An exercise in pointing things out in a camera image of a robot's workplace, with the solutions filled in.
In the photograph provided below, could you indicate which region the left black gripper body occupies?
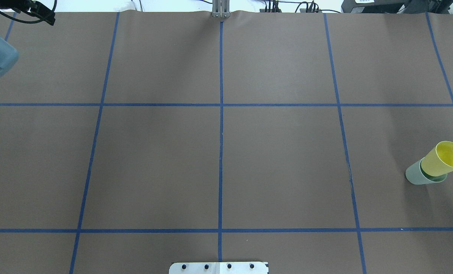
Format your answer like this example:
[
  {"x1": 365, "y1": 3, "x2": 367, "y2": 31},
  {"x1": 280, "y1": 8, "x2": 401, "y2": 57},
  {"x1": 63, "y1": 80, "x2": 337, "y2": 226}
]
[{"x1": 0, "y1": 0, "x2": 56, "y2": 26}]

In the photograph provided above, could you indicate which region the yellow cup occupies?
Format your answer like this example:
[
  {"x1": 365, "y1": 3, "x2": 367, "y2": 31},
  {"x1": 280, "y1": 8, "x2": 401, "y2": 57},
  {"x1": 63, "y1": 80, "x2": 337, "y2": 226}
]
[{"x1": 420, "y1": 141, "x2": 453, "y2": 177}]

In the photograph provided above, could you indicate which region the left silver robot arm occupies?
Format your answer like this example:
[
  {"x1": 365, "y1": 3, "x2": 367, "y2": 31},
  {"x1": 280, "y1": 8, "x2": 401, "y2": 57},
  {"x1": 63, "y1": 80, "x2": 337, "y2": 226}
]
[{"x1": 0, "y1": 0, "x2": 58, "y2": 78}]

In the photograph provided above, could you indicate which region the green cup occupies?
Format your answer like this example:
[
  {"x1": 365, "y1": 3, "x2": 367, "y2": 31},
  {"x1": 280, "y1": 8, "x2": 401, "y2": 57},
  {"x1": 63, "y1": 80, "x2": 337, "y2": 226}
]
[{"x1": 404, "y1": 158, "x2": 448, "y2": 185}]

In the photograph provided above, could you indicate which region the black box with label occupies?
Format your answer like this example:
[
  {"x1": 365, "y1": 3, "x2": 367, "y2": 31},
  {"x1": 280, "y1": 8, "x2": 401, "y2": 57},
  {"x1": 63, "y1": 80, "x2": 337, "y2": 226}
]
[{"x1": 341, "y1": 0, "x2": 426, "y2": 14}]

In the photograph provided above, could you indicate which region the aluminium frame post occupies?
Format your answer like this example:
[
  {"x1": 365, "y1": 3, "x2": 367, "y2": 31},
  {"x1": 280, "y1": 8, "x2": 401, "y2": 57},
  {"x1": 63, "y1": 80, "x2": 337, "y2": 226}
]
[{"x1": 211, "y1": 0, "x2": 231, "y2": 18}]

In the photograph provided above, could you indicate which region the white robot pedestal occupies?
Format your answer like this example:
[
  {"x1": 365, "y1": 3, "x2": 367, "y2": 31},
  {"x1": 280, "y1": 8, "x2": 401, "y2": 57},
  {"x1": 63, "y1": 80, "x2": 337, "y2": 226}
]
[{"x1": 168, "y1": 261, "x2": 269, "y2": 274}]

